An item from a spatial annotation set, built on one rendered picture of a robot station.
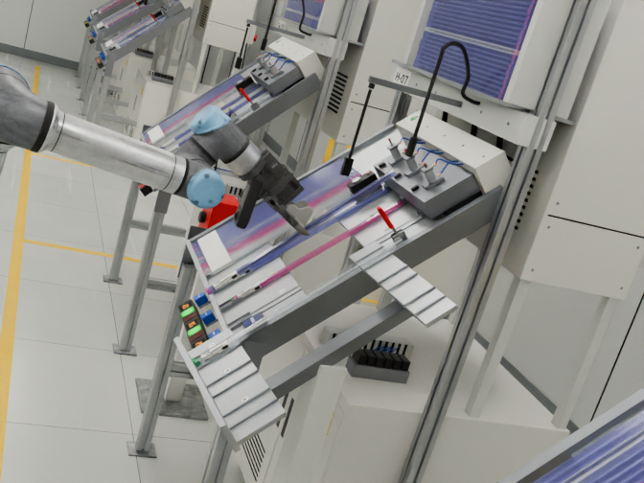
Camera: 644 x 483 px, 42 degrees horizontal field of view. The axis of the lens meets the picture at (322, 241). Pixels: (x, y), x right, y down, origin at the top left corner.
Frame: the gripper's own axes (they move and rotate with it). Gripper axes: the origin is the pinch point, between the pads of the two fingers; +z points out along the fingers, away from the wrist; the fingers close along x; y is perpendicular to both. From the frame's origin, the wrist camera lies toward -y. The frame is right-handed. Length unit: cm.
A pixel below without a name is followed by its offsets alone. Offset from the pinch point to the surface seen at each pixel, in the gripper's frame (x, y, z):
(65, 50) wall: 871, -80, 20
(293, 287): 1.2, -10.5, 9.6
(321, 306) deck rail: -9.9, -8.0, 12.0
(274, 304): -0.4, -16.1, 8.4
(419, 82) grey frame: 44, 51, 11
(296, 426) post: -30.3, -27.4, 17.2
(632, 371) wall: 81, 54, 184
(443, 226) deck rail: -9.9, 24.1, 18.6
